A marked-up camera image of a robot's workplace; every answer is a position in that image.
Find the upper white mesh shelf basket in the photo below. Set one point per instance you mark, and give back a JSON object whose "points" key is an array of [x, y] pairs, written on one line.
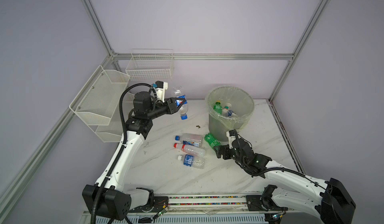
{"points": [[97, 101]]}

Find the grey mesh waste bin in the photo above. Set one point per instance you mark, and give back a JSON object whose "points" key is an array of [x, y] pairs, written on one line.
{"points": [[229, 116]]}

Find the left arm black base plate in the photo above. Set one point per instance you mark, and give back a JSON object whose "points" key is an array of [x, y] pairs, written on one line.
{"points": [[154, 206]]}

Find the translucent green bin liner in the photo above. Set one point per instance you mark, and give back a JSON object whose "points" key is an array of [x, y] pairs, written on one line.
{"points": [[240, 98]]}

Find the clear bottle blue cap sideways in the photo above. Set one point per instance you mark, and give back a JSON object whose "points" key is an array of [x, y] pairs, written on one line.
{"points": [[190, 139]]}

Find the white wire wall basket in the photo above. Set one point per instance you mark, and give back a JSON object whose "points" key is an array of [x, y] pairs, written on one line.
{"points": [[146, 64]]}

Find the clear bottle red white label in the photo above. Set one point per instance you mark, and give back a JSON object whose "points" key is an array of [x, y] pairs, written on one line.
{"points": [[190, 149]]}

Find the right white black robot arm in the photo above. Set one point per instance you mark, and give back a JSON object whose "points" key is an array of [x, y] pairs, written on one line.
{"points": [[327, 200]]}

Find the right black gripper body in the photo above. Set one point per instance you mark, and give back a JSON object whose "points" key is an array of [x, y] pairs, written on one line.
{"points": [[232, 155]]}

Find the aluminium front rail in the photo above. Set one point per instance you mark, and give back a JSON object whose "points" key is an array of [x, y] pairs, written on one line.
{"points": [[200, 209]]}

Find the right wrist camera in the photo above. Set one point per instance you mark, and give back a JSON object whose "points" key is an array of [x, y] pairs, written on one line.
{"points": [[233, 139]]}

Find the clear bottle green red cap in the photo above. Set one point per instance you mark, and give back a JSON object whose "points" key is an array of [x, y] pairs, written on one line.
{"points": [[226, 108]]}

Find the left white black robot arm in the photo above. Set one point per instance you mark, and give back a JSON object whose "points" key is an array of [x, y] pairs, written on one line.
{"points": [[107, 197]]}

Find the white mesh shelf basket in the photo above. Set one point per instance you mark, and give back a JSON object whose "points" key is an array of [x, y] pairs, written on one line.
{"points": [[113, 132], [97, 101]]}

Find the lower white mesh shelf basket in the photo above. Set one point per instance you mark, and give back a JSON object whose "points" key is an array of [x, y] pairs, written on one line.
{"points": [[113, 132]]}

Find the clear bottle blue label angled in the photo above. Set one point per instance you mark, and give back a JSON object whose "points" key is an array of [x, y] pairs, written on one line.
{"points": [[192, 161]]}

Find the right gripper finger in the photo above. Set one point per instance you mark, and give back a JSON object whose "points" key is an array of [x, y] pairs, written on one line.
{"points": [[222, 156], [221, 148]]}

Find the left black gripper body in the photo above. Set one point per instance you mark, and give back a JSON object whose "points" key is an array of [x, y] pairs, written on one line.
{"points": [[164, 109]]}

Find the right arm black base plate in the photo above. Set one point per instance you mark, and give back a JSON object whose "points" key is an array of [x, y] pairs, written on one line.
{"points": [[261, 203]]}

